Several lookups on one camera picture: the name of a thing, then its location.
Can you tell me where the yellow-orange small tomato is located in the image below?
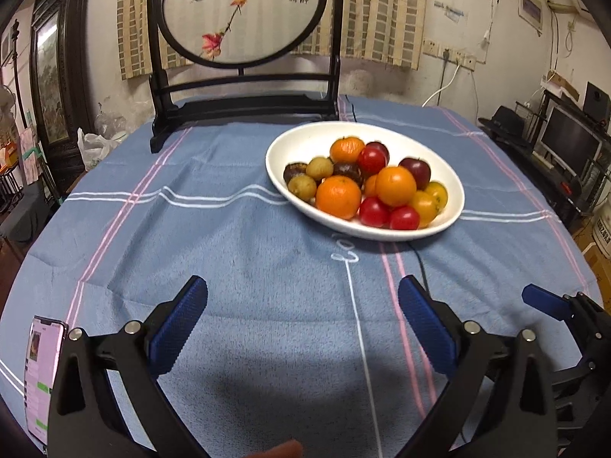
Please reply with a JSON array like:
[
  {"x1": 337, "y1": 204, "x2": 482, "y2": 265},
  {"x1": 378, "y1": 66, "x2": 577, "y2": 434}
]
[{"x1": 410, "y1": 190, "x2": 439, "y2": 229}]

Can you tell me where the red cherry tomato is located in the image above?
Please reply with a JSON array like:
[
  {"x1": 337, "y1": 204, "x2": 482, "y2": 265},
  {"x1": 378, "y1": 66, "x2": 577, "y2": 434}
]
[
  {"x1": 388, "y1": 205, "x2": 420, "y2": 231},
  {"x1": 358, "y1": 197, "x2": 390, "y2": 229},
  {"x1": 357, "y1": 146, "x2": 388, "y2": 177}
]

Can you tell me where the large dark red plum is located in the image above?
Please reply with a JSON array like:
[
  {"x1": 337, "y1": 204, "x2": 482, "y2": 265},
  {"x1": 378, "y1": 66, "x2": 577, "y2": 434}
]
[{"x1": 399, "y1": 157, "x2": 431, "y2": 190}]

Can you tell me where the large orange fruit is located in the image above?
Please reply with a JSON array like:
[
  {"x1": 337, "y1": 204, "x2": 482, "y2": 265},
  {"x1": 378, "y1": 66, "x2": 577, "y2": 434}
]
[{"x1": 375, "y1": 166, "x2": 417, "y2": 207}]

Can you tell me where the orange mandarin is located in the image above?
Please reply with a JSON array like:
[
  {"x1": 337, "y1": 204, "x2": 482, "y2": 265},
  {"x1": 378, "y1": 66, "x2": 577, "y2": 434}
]
[
  {"x1": 362, "y1": 175, "x2": 377, "y2": 197},
  {"x1": 329, "y1": 137, "x2": 365, "y2": 163},
  {"x1": 315, "y1": 176, "x2": 361, "y2": 220}
]

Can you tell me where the small dark purple plum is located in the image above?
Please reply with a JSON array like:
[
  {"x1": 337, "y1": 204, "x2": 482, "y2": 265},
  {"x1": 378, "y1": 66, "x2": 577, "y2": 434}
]
[{"x1": 367, "y1": 141, "x2": 390, "y2": 161}]

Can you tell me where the dark water chestnut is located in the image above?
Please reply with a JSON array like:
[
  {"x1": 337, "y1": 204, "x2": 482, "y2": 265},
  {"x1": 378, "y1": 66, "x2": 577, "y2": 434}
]
[
  {"x1": 333, "y1": 162, "x2": 364, "y2": 187},
  {"x1": 283, "y1": 162, "x2": 307, "y2": 184}
]

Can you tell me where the yellow-brown longan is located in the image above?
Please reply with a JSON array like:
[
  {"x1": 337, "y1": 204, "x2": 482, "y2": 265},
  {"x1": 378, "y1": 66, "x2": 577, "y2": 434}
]
[{"x1": 305, "y1": 156, "x2": 335, "y2": 182}]

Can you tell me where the small green-brown longan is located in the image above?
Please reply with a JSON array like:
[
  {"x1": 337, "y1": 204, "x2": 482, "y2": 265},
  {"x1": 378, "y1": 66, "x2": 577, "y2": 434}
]
[{"x1": 288, "y1": 174, "x2": 318, "y2": 203}]

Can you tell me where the person's hand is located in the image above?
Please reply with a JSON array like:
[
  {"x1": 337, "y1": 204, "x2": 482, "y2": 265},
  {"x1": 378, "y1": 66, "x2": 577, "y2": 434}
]
[{"x1": 246, "y1": 439, "x2": 304, "y2": 458}]

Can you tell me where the white plastic bucket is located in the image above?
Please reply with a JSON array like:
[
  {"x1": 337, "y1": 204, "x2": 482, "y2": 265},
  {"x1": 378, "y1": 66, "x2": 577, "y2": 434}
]
[{"x1": 592, "y1": 215, "x2": 611, "y2": 260}]

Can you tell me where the smartphone with pink screen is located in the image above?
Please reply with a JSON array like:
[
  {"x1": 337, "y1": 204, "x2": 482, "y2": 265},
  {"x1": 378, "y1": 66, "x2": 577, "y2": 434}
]
[{"x1": 24, "y1": 316, "x2": 67, "y2": 447}]

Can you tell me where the black media shelf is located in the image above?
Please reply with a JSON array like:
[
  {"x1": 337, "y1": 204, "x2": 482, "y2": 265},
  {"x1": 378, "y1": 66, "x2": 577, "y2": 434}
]
[{"x1": 477, "y1": 90, "x2": 610, "y2": 229}]

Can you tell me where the yellow-green small tomato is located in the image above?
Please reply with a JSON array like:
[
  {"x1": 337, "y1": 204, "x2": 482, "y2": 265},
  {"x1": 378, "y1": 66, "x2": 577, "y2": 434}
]
[{"x1": 425, "y1": 181, "x2": 448, "y2": 212}]

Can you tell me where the computer monitor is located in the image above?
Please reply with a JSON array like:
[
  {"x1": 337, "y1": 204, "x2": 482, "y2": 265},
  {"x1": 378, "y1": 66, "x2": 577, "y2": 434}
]
[{"x1": 535, "y1": 105, "x2": 603, "y2": 179}]

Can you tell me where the black speaker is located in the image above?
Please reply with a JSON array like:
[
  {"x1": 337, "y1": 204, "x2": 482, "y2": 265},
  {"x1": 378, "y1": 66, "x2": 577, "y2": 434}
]
[{"x1": 583, "y1": 82, "x2": 611, "y2": 127}]

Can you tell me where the blue striped tablecloth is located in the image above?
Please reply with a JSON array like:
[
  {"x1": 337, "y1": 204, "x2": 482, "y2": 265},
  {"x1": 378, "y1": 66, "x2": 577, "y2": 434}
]
[{"x1": 1, "y1": 98, "x2": 601, "y2": 457}]

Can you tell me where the white plastic bag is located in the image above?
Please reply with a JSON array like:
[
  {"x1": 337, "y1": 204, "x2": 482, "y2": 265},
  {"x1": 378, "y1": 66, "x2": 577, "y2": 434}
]
[{"x1": 78, "y1": 128, "x2": 128, "y2": 172}]

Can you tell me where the dark water chestnut in bowl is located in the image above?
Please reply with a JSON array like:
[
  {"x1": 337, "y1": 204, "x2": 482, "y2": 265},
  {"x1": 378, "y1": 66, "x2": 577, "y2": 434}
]
[{"x1": 283, "y1": 162, "x2": 307, "y2": 184}]

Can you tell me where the white oval bowl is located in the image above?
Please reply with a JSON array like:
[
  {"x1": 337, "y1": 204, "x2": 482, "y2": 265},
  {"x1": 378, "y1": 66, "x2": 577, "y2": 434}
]
[{"x1": 265, "y1": 121, "x2": 465, "y2": 242}]

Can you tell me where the black framed embroidery screen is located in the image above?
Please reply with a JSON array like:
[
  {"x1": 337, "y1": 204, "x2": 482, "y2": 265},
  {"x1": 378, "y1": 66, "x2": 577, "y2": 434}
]
[{"x1": 147, "y1": 0, "x2": 344, "y2": 153}]

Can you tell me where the white power cable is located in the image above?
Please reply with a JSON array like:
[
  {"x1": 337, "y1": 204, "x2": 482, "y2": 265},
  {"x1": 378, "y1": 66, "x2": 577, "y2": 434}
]
[{"x1": 420, "y1": 61, "x2": 464, "y2": 108}]

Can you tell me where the woven bamboo wall mat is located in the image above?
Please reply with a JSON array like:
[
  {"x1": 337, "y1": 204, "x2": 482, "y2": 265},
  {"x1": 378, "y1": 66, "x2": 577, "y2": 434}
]
[{"x1": 117, "y1": 0, "x2": 427, "y2": 81}]

